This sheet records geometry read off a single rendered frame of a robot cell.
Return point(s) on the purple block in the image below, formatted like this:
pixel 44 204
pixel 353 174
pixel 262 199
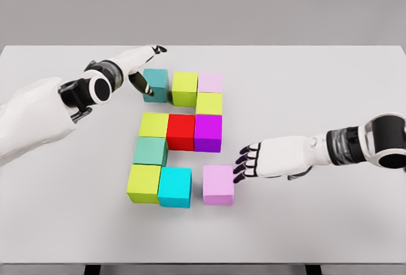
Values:
pixel 207 132

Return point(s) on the red block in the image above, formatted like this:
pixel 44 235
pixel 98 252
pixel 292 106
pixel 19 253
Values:
pixel 180 132

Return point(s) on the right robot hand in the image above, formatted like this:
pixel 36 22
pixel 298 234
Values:
pixel 282 156

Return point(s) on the bright cyan block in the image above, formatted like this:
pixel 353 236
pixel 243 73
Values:
pixel 175 186

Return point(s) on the green-teal block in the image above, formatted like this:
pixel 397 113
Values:
pixel 149 150

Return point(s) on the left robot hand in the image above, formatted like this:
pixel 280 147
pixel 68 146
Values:
pixel 134 58

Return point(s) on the pale pink block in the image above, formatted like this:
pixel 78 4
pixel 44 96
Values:
pixel 210 82

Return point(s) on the dark teal block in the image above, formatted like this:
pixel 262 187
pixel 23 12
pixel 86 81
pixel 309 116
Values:
pixel 158 79

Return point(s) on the yellow-green block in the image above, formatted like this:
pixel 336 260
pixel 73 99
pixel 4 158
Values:
pixel 209 103
pixel 153 124
pixel 143 183
pixel 184 88

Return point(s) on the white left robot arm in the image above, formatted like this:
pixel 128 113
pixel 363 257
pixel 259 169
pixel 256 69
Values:
pixel 31 113

